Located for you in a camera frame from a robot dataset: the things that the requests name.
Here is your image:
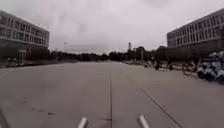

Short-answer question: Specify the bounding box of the grey concrete pavement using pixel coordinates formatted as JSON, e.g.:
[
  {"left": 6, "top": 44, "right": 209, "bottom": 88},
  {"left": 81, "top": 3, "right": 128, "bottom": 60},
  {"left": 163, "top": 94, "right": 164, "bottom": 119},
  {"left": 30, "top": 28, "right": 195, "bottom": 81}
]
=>
[{"left": 0, "top": 60, "right": 224, "bottom": 128}]

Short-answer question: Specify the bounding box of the dark scooter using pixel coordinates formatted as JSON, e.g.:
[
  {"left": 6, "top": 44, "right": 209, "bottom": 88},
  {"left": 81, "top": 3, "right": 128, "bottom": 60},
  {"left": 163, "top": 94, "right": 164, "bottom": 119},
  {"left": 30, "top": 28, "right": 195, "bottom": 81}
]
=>
[{"left": 153, "top": 59, "right": 175, "bottom": 71}]

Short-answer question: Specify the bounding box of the long pale building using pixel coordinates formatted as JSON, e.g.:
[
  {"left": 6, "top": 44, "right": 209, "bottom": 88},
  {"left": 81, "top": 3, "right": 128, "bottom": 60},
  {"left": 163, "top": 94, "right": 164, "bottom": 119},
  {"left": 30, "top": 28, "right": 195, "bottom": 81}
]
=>
[{"left": 0, "top": 10, "right": 51, "bottom": 61}]

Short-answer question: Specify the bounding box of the bicycle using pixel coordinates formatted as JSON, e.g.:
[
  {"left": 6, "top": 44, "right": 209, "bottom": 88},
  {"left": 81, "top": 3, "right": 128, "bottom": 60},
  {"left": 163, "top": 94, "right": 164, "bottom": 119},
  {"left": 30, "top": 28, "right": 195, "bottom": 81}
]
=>
[{"left": 181, "top": 59, "right": 200, "bottom": 77}]

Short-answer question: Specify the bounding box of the row of blue scooters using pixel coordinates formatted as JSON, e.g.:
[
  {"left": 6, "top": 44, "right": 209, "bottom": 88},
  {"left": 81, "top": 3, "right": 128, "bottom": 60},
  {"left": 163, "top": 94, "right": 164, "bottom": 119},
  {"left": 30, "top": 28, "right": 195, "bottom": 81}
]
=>
[{"left": 196, "top": 50, "right": 224, "bottom": 84}]

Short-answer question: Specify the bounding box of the robot's own part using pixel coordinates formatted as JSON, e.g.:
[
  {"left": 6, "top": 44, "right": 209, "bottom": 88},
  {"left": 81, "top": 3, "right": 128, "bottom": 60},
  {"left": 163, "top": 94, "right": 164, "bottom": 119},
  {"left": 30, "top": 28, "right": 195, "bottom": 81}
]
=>
[
  {"left": 77, "top": 116, "right": 89, "bottom": 128},
  {"left": 138, "top": 114, "right": 151, "bottom": 128}
]

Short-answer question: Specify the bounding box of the long grey building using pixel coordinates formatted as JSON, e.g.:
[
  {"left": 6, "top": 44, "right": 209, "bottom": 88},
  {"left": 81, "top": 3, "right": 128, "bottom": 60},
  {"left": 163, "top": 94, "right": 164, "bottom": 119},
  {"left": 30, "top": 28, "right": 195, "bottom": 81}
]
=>
[{"left": 166, "top": 8, "right": 224, "bottom": 50}]

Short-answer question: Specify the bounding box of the row of trees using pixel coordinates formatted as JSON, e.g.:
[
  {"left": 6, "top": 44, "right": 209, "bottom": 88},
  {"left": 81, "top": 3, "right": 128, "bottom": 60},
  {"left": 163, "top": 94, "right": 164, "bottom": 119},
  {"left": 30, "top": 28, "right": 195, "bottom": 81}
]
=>
[{"left": 26, "top": 45, "right": 224, "bottom": 63}]

